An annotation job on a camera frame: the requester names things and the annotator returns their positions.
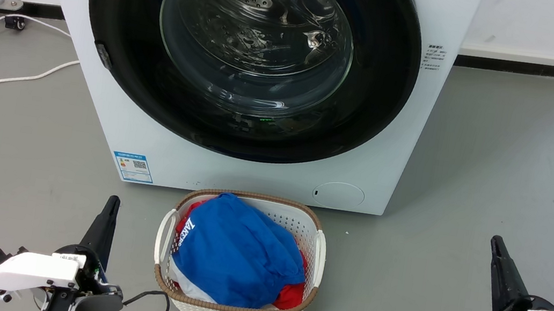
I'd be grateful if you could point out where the blue energy label sticker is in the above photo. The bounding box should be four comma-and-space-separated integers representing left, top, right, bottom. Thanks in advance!
110, 150, 157, 185

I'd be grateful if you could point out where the white garment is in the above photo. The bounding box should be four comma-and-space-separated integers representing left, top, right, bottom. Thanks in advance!
164, 257, 224, 305

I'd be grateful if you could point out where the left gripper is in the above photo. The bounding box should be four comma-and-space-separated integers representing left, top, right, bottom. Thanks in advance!
43, 189, 139, 311

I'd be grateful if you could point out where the small text sticker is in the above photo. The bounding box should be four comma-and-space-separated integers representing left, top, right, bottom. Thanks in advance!
421, 42, 449, 74

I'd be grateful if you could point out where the round white filter cover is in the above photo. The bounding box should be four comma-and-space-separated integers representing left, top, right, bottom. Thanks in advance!
310, 178, 367, 213

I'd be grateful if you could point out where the white floor cable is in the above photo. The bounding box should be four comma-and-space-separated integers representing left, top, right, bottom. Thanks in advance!
0, 11, 73, 103
0, 49, 81, 116

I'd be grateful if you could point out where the white washing machine body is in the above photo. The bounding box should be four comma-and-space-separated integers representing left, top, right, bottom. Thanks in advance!
2, 0, 485, 228

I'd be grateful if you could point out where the red garment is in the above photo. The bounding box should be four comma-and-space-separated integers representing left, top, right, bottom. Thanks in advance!
165, 197, 316, 311

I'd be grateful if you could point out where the round black glass washer door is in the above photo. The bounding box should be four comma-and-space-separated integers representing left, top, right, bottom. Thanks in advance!
68, 0, 431, 183

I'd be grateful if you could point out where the blue garment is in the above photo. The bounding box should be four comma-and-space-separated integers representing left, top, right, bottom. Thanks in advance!
165, 186, 316, 311

